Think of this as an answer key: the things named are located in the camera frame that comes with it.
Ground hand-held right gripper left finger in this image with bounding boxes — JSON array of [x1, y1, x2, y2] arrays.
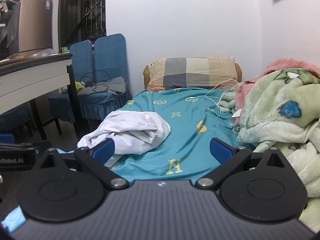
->
[[37, 138, 129, 189]]

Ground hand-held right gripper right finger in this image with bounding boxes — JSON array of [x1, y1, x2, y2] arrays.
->
[[195, 137, 288, 189]]

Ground white shirt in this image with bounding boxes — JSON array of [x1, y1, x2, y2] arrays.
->
[[77, 111, 172, 168]]

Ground blue covered chair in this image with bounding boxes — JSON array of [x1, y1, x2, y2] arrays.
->
[[47, 39, 94, 135], [0, 104, 33, 137], [77, 33, 132, 125]]

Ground teal printed bed sheet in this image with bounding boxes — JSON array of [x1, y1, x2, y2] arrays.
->
[[56, 87, 255, 184]]

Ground white blanket tag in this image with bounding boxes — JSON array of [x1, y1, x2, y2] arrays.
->
[[230, 109, 242, 126]]

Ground green fleece blanket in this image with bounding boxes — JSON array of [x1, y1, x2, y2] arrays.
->
[[219, 69, 320, 235]]

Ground white table with black legs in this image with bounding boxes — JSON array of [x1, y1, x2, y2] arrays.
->
[[0, 52, 88, 140]]

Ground grey cloth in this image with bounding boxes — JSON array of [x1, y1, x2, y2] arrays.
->
[[80, 76, 126, 95]]

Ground checked pillow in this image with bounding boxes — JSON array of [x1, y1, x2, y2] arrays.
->
[[146, 57, 238, 92]]

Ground brown cushion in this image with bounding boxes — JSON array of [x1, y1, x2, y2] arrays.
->
[[143, 64, 243, 90]]

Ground clear plastic bag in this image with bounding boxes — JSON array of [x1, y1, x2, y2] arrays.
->
[[30, 48, 57, 58]]

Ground pink fleece blanket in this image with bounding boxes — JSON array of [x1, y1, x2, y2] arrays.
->
[[235, 58, 320, 110]]

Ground gold refrigerator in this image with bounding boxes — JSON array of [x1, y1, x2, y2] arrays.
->
[[9, 0, 53, 55]]

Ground dark window with grille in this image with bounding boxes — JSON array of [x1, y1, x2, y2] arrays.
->
[[58, 0, 107, 48]]

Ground black cable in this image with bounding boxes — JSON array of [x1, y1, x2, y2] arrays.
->
[[80, 70, 113, 93]]

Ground white charging cable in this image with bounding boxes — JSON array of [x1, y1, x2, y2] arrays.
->
[[189, 79, 240, 117]]

